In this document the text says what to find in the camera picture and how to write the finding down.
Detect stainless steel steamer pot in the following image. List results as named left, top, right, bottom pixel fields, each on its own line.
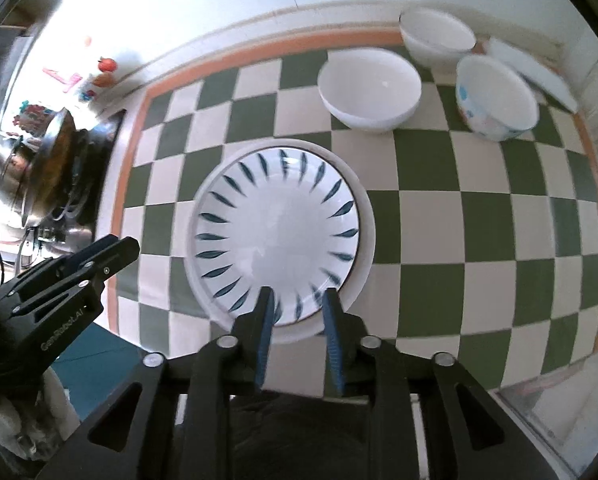
left=0, top=140, right=45, bottom=221

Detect pink wall sticker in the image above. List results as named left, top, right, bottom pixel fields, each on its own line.
left=43, top=66, right=84, bottom=93

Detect blue leaf pattern plate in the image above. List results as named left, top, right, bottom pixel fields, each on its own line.
left=188, top=146, right=364, bottom=325

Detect wide white bowl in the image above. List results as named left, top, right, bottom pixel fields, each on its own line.
left=317, top=47, right=423, bottom=134

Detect blue kitchen cabinet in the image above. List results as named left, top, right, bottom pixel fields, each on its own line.
left=54, top=322, right=145, bottom=411

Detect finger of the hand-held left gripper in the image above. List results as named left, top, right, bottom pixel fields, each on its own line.
left=0, top=233, right=122, bottom=307
left=9, top=236, right=141, bottom=322

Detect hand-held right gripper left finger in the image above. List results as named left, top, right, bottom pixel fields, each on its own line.
left=34, top=286, right=280, bottom=480

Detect floral white bowl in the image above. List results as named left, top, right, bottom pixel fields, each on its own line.
left=455, top=54, right=540, bottom=142

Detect colourful wall sticker cluster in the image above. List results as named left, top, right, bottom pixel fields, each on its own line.
left=10, top=101, right=50, bottom=133

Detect green white checkered cloth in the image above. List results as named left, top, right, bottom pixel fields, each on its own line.
left=106, top=27, right=598, bottom=391

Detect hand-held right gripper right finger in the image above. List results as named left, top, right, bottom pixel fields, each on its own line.
left=321, top=286, right=570, bottom=480

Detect white plastic bag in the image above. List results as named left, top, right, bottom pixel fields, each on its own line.
left=0, top=365, right=82, bottom=461

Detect deep white bowl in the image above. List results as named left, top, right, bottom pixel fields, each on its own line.
left=398, top=7, right=477, bottom=72

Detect dark wok with handle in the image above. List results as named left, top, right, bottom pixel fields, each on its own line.
left=22, top=107, right=87, bottom=226

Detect white patterned plates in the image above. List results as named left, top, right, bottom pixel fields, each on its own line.
left=183, top=138, right=378, bottom=345

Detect white folded paper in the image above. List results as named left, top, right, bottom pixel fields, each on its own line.
left=486, top=36, right=580, bottom=113

